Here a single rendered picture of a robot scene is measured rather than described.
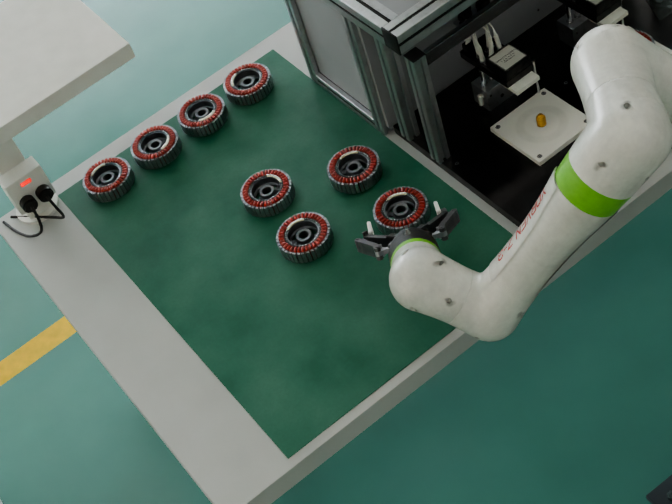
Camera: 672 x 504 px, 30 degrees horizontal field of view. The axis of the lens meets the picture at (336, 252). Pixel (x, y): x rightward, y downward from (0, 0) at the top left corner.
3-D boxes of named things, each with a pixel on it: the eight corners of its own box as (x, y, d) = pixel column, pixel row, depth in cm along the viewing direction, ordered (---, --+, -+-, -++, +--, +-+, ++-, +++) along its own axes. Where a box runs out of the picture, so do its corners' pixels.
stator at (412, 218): (436, 229, 244) (433, 217, 241) (382, 246, 244) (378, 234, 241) (423, 190, 251) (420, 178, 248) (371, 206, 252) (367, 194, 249)
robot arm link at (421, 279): (409, 248, 200) (379, 305, 203) (478, 279, 202) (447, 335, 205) (402, 223, 214) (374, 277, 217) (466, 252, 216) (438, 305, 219)
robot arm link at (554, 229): (554, 151, 193) (551, 197, 185) (617, 182, 195) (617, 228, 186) (447, 292, 217) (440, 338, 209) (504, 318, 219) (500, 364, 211)
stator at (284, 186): (272, 225, 255) (267, 214, 252) (234, 207, 261) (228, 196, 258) (306, 189, 259) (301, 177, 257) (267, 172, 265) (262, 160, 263)
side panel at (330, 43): (395, 128, 265) (361, 12, 241) (384, 135, 264) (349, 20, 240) (321, 71, 282) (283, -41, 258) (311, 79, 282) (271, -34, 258)
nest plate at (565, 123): (595, 124, 248) (594, 120, 247) (540, 166, 245) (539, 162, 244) (544, 91, 258) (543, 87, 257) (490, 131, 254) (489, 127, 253)
